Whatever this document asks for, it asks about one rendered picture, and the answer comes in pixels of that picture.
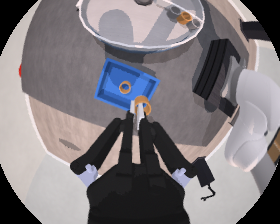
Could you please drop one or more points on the bronze bushing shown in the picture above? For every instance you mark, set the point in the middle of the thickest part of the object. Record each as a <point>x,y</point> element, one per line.
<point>182,18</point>
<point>122,90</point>
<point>142,99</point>

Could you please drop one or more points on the blue crate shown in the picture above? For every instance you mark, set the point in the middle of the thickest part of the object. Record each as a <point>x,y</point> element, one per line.
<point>113,74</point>

